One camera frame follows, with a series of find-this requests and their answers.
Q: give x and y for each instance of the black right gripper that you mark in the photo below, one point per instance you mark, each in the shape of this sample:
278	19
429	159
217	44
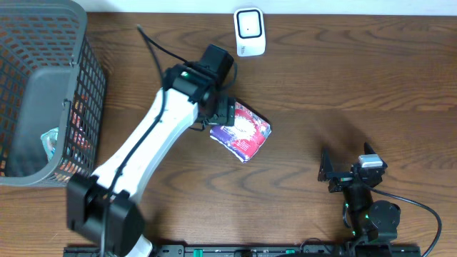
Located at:
326	173

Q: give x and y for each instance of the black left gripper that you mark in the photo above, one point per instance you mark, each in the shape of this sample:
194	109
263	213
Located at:
226	112

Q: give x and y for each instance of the red purple snack bag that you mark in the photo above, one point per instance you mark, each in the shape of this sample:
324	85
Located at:
246	136

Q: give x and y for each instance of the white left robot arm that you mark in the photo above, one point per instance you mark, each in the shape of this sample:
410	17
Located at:
103	207

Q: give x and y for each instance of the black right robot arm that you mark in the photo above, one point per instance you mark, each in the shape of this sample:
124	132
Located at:
375	221

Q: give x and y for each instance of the white barcode scanner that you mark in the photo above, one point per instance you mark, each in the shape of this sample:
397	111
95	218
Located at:
250	32

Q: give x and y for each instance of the grey plastic mesh basket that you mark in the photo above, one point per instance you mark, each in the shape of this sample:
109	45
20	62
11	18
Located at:
50	78

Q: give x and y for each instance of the teal wrapped snack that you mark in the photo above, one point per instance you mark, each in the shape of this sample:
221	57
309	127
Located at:
49	142

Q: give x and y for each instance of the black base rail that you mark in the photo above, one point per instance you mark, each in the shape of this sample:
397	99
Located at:
267	251

